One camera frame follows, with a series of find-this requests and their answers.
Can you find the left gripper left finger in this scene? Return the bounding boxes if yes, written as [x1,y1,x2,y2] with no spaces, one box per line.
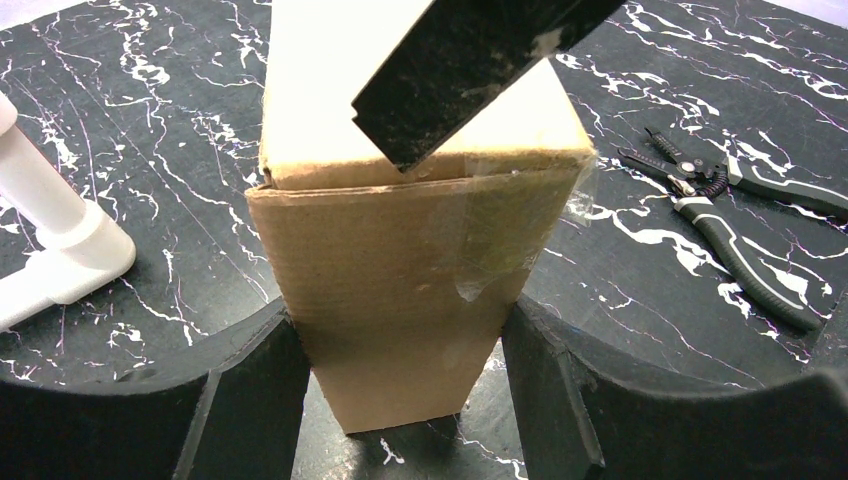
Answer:
[1,300,310,479]

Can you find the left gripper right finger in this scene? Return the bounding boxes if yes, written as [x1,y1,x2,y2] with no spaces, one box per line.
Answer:
[502,296,847,479]

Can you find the brown cardboard express box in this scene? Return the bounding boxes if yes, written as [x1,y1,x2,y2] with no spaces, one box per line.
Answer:
[246,1,596,434]

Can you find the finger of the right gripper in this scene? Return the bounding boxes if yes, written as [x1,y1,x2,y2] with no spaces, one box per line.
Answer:
[352,0,624,172]

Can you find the black grey wire stripper pliers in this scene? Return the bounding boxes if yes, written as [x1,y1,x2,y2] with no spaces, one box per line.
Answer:
[617,127,848,334]

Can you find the white PVC pipe frame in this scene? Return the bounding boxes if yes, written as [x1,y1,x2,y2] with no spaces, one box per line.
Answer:
[1,95,137,331]

